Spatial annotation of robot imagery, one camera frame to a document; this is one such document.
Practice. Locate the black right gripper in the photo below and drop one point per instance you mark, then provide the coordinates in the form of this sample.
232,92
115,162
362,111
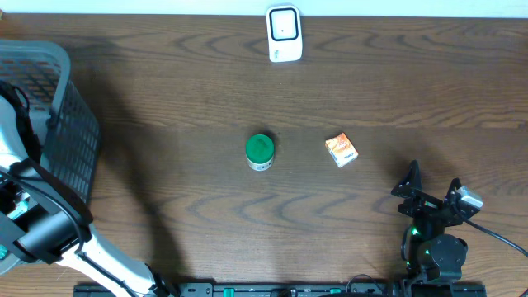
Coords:
423,202

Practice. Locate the dark grey plastic basket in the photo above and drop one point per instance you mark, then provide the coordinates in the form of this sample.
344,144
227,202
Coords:
66,128

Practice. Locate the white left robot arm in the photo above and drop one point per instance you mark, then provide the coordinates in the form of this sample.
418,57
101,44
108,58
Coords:
61,231

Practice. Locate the green lid cup container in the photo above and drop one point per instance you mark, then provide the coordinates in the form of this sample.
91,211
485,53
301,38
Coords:
260,152

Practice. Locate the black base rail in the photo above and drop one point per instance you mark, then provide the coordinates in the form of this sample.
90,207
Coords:
354,289

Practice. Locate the orange small carton box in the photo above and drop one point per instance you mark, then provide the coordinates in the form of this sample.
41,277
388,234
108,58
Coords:
341,149

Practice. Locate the white barcode scanner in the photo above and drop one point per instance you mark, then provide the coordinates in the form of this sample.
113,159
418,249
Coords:
284,32

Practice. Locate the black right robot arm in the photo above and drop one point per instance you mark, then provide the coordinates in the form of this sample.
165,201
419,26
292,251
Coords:
433,257

